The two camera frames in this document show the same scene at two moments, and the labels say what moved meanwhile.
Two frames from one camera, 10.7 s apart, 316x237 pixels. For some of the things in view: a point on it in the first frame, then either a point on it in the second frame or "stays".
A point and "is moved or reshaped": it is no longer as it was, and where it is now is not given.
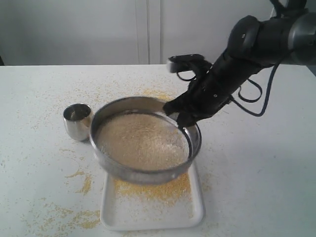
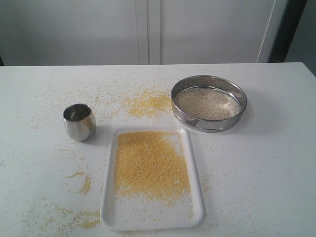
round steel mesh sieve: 135,139 is moved or reshaped
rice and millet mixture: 143,141 is moved or reshaped
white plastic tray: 174,205 stays
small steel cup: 78,118 stays
